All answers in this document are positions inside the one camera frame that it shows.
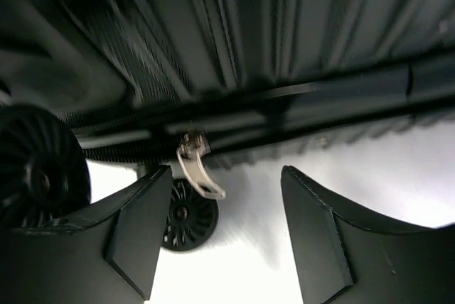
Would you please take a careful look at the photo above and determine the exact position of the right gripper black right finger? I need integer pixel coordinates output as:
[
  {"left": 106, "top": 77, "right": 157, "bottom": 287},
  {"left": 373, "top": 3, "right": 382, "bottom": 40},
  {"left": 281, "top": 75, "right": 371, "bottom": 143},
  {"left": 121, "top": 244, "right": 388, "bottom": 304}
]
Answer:
[{"left": 281, "top": 165, "right": 454, "bottom": 303}]

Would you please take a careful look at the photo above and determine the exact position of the black hard-shell suitcase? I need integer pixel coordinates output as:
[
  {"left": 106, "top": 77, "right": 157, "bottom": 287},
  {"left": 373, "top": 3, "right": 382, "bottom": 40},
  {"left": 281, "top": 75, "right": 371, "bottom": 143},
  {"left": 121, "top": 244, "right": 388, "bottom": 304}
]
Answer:
[{"left": 1, "top": 0, "right": 454, "bottom": 251}]

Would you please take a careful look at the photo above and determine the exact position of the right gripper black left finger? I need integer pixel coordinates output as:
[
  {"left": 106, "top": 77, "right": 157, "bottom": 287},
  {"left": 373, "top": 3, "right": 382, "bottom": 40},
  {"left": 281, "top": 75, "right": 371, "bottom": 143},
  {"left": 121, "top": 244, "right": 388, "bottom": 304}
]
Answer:
[{"left": 1, "top": 165, "right": 173, "bottom": 303}]

